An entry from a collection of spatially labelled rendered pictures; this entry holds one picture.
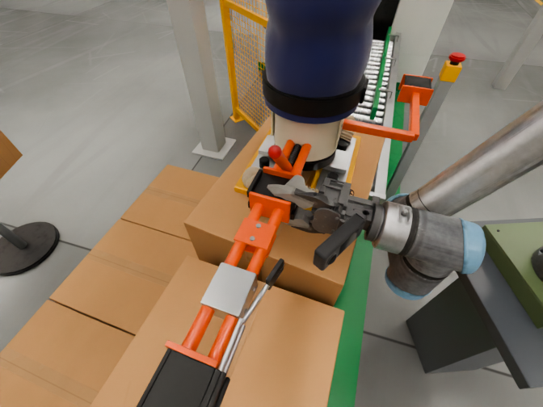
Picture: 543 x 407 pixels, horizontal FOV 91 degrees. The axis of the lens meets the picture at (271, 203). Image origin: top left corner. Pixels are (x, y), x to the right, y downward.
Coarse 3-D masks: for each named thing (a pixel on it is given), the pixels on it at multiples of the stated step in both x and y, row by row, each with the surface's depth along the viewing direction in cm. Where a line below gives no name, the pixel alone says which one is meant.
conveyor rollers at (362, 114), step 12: (372, 48) 258; (372, 60) 241; (372, 72) 224; (384, 72) 222; (372, 84) 213; (384, 84) 210; (372, 96) 202; (384, 96) 199; (360, 108) 186; (360, 120) 180; (372, 120) 178
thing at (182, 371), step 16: (176, 352) 34; (192, 352) 34; (160, 368) 33; (176, 368) 33; (192, 368) 33; (208, 368) 33; (160, 384) 32; (176, 384) 32; (192, 384) 32; (208, 384) 32; (144, 400) 31; (160, 400) 31; (176, 400) 31; (192, 400) 31
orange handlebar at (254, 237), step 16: (416, 96) 77; (416, 112) 72; (352, 128) 69; (368, 128) 68; (384, 128) 67; (416, 128) 67; (288, 144) 63; (304, 144) 64; (304, 160) 60; (256, 208) 51; (256, 224) 47; (272, 224) 48; (240, 240) 46; (256, 240) 46; (272, 240) 47; (240, 256) 45; (256, 256) 44; (256, 272) 43; (208, 320) 38; (224, 320) 38; (192, 336) 36; (224, 336) 36; (224, 352) 36
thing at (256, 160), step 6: (270, 132) 86; (264, 138) 85; (258, 150) 81; (258, 156) 78; (264, 156) 78; (252, 162) 77; (258, 162) 76; (264, 162) 73; (270, 162) 76; (246, 168) 76; (240, 180) 72; (240, 186) 71; (240, 192) 72
